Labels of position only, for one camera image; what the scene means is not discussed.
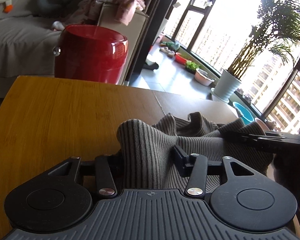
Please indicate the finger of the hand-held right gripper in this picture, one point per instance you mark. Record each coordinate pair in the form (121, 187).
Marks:
(240, 136)

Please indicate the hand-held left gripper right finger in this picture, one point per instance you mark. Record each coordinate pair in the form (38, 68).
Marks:
(181, 160)

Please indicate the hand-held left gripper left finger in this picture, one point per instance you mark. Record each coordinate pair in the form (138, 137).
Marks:
(105, 173)

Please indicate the grey striped garment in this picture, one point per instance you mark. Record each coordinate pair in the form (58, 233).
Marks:
(150, 150)

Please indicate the person's right forearm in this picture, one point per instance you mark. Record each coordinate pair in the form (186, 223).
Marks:
(290, 177)

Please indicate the pile of pink clothes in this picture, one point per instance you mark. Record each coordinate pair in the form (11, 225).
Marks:
(120, 2)

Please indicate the blue plastic basin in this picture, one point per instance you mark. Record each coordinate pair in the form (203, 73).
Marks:
(243, 113)

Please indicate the potted palm in white pot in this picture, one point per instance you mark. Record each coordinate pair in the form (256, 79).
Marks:
(226, 87)

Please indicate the pink basin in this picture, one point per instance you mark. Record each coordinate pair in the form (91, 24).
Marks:
(204, 78)

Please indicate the green seedling tray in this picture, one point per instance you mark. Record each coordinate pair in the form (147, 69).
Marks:
(192, 66)

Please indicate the red basin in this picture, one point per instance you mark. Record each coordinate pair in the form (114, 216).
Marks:
(180, 58)

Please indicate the teal toy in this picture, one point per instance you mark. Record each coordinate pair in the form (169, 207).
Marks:
(172, 46)

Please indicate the red round stool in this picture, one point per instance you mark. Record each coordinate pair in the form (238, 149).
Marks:
(90, 55)

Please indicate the grey sofa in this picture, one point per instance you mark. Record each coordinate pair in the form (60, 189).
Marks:
(20, 37)

